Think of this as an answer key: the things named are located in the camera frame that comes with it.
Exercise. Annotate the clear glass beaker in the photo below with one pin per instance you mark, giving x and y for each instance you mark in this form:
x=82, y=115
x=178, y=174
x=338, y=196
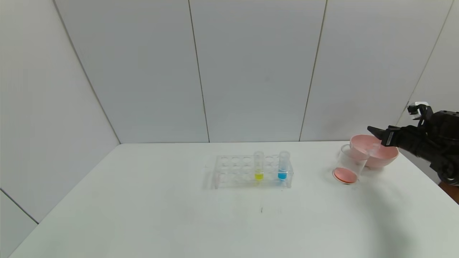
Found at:
x=346, y=175

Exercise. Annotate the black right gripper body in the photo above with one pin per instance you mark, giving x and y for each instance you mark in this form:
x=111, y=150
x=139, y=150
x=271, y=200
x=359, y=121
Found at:
x=388, y=137

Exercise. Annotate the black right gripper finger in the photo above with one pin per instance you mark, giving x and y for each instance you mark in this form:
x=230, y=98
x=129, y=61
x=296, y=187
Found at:
x=378, y=134

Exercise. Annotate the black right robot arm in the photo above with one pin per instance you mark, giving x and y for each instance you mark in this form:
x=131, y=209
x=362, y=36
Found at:
x=446, y=143

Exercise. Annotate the test tube with yellow pigment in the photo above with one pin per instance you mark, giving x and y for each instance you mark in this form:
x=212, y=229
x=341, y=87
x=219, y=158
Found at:
x=259, y=176

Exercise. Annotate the clear plastic test tube rack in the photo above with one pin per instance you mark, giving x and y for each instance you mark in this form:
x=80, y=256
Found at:
x=236, y=179

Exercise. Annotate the test tube with blue pigment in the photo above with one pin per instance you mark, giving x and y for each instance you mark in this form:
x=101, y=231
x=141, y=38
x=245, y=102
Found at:
x=282, y=175

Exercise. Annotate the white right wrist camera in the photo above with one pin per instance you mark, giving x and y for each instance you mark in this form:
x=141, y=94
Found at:
x=419, y=111

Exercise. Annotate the test tube with red pigment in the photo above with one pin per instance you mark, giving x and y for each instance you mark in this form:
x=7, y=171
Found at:
x=374, y=150

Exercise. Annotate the pink bowl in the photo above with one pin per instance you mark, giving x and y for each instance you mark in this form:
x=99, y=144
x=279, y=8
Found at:
x=385, y=157

